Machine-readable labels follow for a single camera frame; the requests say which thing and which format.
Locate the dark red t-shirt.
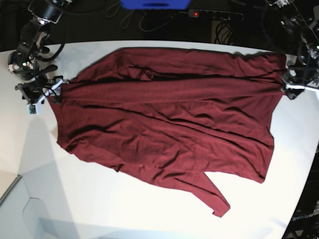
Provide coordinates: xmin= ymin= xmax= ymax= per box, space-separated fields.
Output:
xmin=50 ymin=47 xmax=287 ymax=217

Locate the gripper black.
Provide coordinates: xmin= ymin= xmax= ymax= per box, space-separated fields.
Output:
xmin=282 ymin=52 xmax=319 ymax=100
xmin=8 ymin=51 xmax=69 ymax=104

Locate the blue box at top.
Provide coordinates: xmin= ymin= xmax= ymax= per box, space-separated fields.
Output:
xmin=120 ymin=0 xmax=191 ymax=10

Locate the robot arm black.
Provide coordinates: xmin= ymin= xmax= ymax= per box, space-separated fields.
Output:
xmin=262 ymin=0 xmax=319 ymax=100
xmin=8 ymin=0 xmax=72 ymax=105

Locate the black power strip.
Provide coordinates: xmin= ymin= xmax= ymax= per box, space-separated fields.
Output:
xmin=187 ymin=9 xmax=244 ymax=21

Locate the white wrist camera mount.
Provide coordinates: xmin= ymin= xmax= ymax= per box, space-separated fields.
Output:
xmin=26 ymin=97 xmax=44 ymax=115

